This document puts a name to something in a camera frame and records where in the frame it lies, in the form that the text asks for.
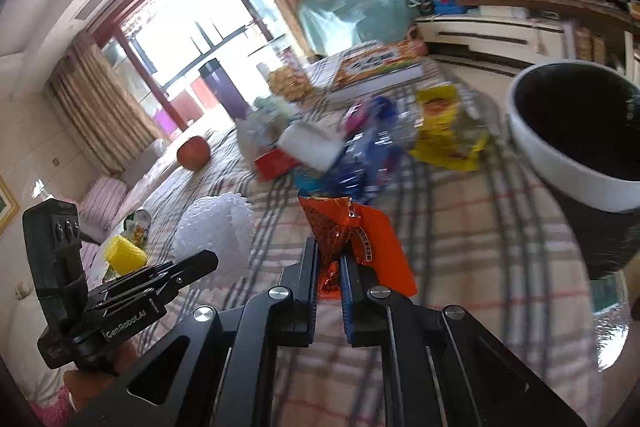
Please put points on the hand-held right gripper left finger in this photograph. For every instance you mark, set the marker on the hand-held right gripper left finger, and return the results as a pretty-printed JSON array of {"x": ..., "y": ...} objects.
[{"x": 314, "y": 267}]

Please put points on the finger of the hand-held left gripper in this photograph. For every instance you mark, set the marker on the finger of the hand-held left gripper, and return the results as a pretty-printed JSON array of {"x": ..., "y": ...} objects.
[{"x": 165, "y": 277}]

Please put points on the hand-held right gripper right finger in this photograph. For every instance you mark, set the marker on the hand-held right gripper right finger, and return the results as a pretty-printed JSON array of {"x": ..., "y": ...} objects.
[{"x": 345, "y": 287}]

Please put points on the yellow foam fruit net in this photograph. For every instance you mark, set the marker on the yellow foam fruit net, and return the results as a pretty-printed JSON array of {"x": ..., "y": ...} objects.
[{"x": 122, "y": 254}]

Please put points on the orange snack wrapper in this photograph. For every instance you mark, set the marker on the orange snack wrapper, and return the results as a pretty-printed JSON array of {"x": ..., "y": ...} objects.
[{"x": 365, "y": 232}]

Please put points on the white foam fruit net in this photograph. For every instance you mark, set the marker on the white foam fruit net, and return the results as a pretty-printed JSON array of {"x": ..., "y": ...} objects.
[{"x": 215, "y": 222}]

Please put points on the red cardboard box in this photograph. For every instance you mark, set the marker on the red cardboard box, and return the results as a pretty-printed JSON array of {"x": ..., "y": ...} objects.
[{"x": 275, "y": 164}]

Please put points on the red and white box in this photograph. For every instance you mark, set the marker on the red and white box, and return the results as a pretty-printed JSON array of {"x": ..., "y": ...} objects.
[{"x": 312, "y": 146}]

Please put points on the blue snack wrapper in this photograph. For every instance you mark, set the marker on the blue snack wrapper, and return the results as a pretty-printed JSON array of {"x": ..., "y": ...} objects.
[{"x": 372, "y": 152}]

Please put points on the clear plastic bag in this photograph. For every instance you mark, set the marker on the clear plastic bag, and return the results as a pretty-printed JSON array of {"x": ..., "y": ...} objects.
[{"x": 265, "y": 122}]

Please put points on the yellow snack wrapper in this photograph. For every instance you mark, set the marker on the yellow snack wrapper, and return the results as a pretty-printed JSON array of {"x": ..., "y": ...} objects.
[{"x": 442, "y": 127}]

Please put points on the white trash bin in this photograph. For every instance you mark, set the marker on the white trash bin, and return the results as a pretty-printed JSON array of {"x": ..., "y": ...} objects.
[{"x": 540, "y": 172}]

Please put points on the person's left hand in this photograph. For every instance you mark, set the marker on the person's left hand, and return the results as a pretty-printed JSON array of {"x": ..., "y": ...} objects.
[{"x": 82, "y": 387}]

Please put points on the small colourful container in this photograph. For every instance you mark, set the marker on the small colourful container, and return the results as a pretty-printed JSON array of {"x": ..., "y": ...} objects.
[{"x": 137, "y": 222}]

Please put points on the framed picture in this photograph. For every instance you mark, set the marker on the framed picture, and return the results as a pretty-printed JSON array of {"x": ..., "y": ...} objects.
[{"x": 6, "y": 207}]

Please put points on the striped sofa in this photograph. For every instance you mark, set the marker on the striped sofa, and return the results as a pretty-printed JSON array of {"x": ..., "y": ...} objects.
[{"x": 105, "y": 202}]

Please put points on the orange fruit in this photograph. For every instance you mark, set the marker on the orange fruit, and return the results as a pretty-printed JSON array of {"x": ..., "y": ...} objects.
[{"x": 193, "y": 153}]

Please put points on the plaid tablecloth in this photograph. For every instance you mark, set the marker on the plaid tablecloth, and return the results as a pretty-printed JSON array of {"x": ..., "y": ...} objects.
[{"x": 475, "y": 232}]

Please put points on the clear snack jar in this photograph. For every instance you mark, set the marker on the clear snack jar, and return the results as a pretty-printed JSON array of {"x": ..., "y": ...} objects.
[{"x": 290, "y": 82}]

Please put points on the purple bottle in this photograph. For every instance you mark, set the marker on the purple bottle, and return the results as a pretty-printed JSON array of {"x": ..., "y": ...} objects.
[{"x": 222, "y": 87}]

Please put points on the orange cover picture book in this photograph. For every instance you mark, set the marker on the orange cover picture book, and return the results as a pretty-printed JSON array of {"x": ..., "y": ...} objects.
[{"x": 375, "y": 62}]

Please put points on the red framed glass door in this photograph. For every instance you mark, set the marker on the red framed glass door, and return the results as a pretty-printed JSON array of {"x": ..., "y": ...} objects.
[{"x": 165, "y": 27}]

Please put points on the teal dust cover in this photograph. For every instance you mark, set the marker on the teal dust cover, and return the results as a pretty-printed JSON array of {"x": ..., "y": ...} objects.
[{"x": 350, "y": 7}]

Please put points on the black and white bucket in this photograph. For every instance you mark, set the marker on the black and white bucket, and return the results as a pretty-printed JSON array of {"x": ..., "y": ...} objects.
[{"x": 575, "y": 122}]

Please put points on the white television cabinet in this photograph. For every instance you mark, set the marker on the white television cabinet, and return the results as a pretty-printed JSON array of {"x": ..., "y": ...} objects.
[{"x": 480, "y": 37}]

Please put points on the blue toy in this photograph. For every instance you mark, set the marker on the blue toy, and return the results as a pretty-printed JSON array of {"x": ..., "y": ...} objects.
[{"x": 450, "y": 5}]

